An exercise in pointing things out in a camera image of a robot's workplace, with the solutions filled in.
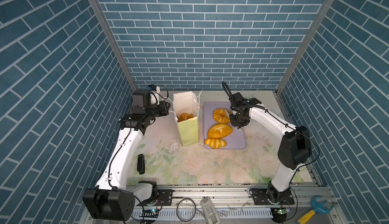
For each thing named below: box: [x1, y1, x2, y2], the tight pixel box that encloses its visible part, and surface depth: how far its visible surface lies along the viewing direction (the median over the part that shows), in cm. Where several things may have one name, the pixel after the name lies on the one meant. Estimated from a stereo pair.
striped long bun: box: [204, 138, 227, 149], surface depth 91 cm
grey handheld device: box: [200, 197, 221, 224], surface depth 69 cm
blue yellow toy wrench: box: [296, 195, 335, 224], surface depth 71 cm
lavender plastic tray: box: [203, 101, 247, 150], surface depth 96 cm
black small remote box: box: [136, 154, 145, 175], surface depth 83 cm
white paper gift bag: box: [172, 90, 200, 146], surface depth 88 cm
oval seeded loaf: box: [207, 122, 234, 139], surface depth 96 cm
